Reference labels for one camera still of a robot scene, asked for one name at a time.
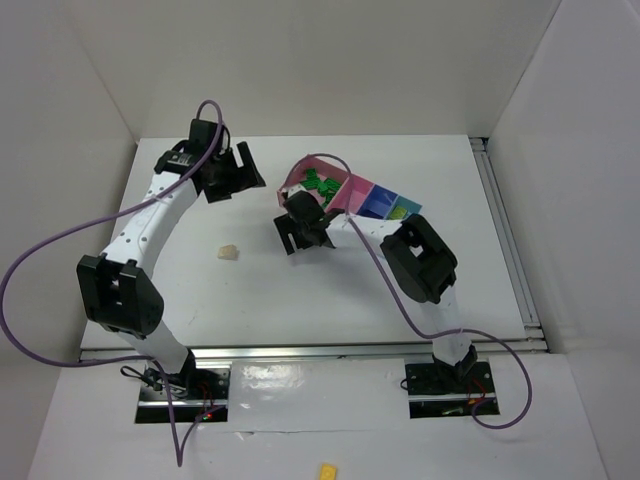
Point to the aluminium rail right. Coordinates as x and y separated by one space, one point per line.
533 330

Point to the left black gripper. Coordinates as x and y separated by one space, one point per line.
232 176

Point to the long green lego brick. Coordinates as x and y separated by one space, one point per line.
311 180

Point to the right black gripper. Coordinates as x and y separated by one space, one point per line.
304 233

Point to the yellow lego brick foreground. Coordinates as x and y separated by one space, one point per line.
327 472

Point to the green sloped lego brick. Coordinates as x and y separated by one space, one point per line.
326 200

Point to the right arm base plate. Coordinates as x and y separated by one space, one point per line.
432 396

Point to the pink and blue sorting tray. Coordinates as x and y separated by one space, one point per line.
358 195

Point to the aluminium rail front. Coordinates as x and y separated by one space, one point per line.
330 351

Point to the aluminium rail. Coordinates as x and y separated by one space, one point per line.
533 330
330 351

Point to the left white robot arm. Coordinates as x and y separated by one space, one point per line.
116 286

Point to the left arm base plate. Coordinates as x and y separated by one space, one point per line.
212 393

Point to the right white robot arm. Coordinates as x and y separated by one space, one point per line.
415 263

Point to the beige lego brick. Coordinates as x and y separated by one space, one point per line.
228 252

